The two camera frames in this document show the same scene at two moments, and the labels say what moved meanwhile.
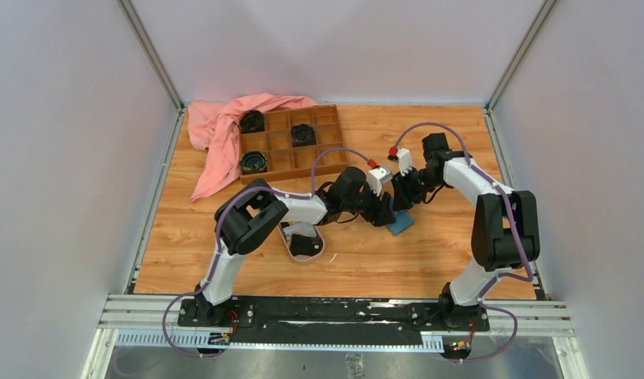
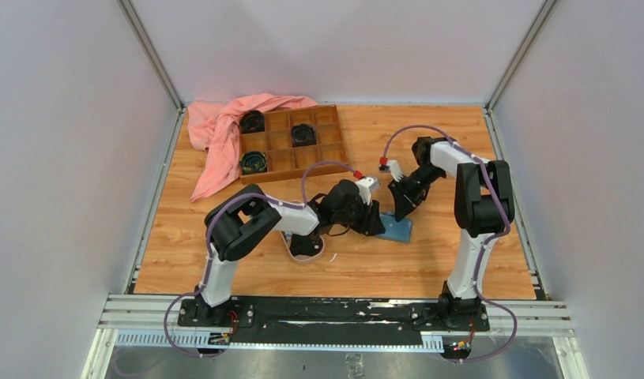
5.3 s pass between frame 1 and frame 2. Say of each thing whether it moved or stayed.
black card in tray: stayed
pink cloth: stayed
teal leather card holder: moved
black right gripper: stayed
